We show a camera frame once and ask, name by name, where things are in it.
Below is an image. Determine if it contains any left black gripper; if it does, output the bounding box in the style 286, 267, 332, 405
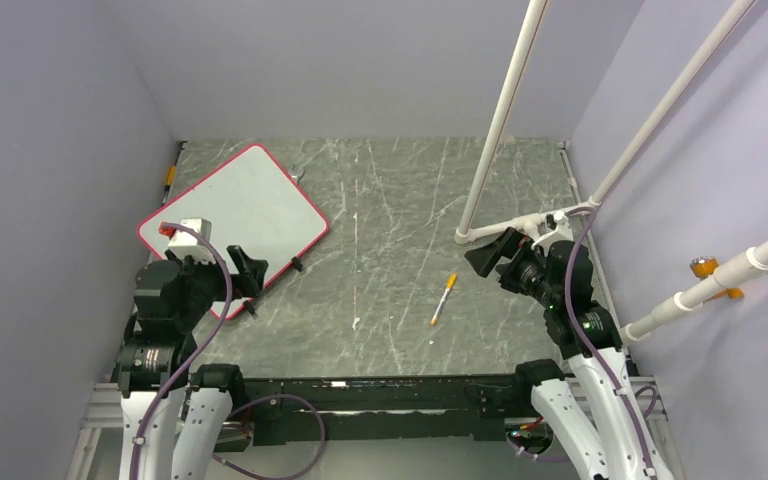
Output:
166, 243, 266, 328

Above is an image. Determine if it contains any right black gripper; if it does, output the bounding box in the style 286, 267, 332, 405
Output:
465, 226, 560, 307

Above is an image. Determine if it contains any white whiteboard marker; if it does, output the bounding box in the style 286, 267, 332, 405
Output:
430, 274, 457, 326

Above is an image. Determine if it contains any whiteboard with red frame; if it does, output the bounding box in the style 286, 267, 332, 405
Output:
137, 144, 329, 320

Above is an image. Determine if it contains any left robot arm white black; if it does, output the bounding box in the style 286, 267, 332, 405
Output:
114, 245, 268, 479

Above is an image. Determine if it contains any silver wrench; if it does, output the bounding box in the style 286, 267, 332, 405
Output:
289, 166, 305, 183

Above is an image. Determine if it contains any orange black screwdriver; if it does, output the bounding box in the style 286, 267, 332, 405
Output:
161, 141, 186, 205

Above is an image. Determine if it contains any white PVC pipe right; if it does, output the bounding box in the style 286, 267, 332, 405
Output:
620, 240, 768, 345

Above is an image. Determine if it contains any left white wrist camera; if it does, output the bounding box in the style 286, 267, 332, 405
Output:
158, 218, 215, 264

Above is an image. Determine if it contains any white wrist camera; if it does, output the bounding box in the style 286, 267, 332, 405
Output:
158, 218, 215, 264
531, 211, 573, 253

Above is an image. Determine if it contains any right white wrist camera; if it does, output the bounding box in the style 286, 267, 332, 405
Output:
531, 211, 573, 253

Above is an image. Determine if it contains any white PVC pipe frame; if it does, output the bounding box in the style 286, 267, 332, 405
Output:
438, 1, 757, 244

